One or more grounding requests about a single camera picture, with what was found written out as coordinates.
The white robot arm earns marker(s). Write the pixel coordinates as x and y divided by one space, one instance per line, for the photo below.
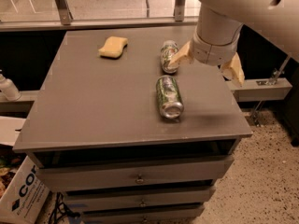
216 35

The grey drawer cabinet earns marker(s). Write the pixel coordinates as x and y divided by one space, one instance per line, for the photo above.
97 111

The green white can far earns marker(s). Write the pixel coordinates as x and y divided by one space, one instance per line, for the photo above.
168 50

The grey metal window frame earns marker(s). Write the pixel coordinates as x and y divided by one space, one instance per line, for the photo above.
24 15

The bottom grey drawer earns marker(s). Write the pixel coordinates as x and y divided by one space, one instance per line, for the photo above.
144 215

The white plastic bottle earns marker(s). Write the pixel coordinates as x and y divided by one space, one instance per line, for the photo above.
9 89

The yellow sponge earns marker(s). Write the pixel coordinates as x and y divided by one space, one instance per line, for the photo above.
113 47

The middle grey drawer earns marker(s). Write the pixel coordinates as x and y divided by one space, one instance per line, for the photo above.
140 198

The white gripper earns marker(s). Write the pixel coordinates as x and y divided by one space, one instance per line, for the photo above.
212 54

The white cardboard box blue print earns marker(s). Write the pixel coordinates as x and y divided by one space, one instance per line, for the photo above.
24 197

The grey drawer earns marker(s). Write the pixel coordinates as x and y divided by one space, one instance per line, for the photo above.
144 215
118 175
140 198

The top grey drawer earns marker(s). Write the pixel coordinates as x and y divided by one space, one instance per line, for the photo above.
118 175

